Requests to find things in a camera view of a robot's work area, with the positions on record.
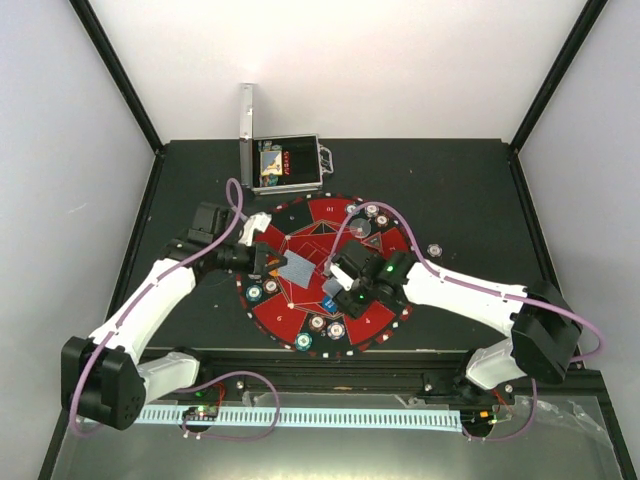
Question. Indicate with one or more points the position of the clear round dealer puck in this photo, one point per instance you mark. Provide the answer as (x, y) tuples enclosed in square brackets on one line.
[(360, 228)]

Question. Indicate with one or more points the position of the grey card deck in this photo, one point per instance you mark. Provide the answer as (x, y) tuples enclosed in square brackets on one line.
[(331, 287)]

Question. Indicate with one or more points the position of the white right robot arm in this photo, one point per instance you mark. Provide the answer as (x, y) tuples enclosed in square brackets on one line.
[(539, 333)]

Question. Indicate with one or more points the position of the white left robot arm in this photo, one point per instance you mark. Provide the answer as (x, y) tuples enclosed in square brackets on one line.
[(103, 376)]

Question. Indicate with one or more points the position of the card pack in case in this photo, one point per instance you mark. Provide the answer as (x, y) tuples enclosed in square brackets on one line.
[(271, 163)]

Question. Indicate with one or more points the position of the blue white chips seat one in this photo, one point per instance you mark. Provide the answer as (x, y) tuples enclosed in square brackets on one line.
[(371, 210)]

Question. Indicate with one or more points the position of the purple white chip stack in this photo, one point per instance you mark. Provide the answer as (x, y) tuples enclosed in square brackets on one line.
[(435, 250)]

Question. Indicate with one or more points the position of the blue small blind button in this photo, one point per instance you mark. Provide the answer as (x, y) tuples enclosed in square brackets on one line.
[(329, 305)]

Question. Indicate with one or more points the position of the round red black poker mat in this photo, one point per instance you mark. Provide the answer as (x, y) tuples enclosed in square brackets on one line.
[(315, 226)]

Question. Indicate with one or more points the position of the blue white chip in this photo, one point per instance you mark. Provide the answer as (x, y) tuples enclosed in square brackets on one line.
[(335, 330)]

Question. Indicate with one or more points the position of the light blue cable duct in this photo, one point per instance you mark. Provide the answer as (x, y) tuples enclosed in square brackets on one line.
[(292, 417)]

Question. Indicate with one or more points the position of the black triangular token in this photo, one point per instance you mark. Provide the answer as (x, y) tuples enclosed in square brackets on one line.
[(374, 242)]

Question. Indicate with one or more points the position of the open aluminium poker case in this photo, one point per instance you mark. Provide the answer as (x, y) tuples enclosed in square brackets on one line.
[(306, 162)]

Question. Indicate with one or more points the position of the small green circuit board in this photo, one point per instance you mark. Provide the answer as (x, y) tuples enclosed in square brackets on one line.
[(201, 413)]

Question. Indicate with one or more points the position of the brown chip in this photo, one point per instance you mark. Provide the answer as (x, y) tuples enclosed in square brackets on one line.
[(382, 221), (271, 286), (317, 323)]

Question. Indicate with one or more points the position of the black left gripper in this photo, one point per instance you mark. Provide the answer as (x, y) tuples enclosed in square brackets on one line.
[(256, 264)]

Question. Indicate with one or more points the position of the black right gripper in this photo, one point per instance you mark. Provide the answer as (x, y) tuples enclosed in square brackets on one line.
[(346, 305)]

